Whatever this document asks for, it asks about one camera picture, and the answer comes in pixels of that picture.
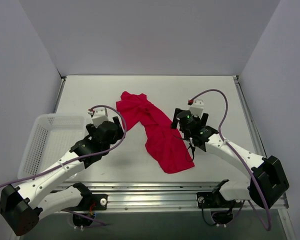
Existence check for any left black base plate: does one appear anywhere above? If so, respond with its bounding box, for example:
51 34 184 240
66 193 108 212

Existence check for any white perforated plastic basket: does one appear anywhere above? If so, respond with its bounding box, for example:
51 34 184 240
17 113 87 179

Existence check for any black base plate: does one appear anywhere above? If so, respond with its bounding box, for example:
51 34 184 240
66 193 108 212
196 191 242 209

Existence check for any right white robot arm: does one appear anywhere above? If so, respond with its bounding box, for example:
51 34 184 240
170 108 290 209

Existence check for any aluminium extrusion rail frame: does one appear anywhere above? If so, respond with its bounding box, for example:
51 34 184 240
17 181 290 215

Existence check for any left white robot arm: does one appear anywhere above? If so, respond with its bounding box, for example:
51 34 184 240
0 116 127 236

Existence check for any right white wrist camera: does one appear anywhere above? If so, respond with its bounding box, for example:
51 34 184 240
188 98 204 118

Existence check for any red t-shirt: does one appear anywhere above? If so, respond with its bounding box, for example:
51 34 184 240
116 91 195 174

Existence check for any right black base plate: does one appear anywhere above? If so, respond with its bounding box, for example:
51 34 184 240
196 191 242 209

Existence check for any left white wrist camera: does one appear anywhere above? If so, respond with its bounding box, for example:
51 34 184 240
88 107 109 128

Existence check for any black thin cable loop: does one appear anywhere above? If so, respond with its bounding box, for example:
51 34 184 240
171 133 197 166

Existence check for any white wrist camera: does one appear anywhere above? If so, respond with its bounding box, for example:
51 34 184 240
88 107 109 128
188 98 204 118

